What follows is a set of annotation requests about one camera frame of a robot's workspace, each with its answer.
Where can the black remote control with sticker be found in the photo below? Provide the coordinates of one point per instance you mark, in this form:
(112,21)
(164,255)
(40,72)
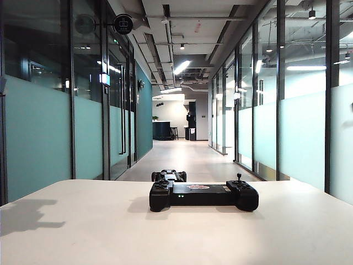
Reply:
(204,194)

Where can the black quadruped robot dog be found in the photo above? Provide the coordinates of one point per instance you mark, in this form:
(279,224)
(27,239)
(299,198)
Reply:
(168,175)

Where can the dark wooden bar stool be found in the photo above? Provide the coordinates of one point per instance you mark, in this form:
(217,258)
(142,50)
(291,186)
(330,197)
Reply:
(174,132)

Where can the dark bar counter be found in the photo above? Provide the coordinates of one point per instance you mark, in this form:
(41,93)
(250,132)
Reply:
(162,130)

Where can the tall black machine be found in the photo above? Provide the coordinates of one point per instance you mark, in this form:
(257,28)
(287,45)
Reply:
(192,121)

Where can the small green potted plant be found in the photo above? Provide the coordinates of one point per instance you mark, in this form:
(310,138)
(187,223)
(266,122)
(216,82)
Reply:
(155,118)

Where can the small lit door display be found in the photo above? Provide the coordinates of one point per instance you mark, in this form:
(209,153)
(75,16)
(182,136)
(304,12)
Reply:
(105,78)

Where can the round black hanging sign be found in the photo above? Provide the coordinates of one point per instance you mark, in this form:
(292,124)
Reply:
(123,24)

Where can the black pendant lamp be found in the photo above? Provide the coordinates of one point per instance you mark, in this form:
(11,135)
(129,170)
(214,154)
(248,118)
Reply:
(312,13)

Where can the black wall ornament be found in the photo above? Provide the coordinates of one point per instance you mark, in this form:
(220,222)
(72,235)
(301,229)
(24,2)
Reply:
(141,85)

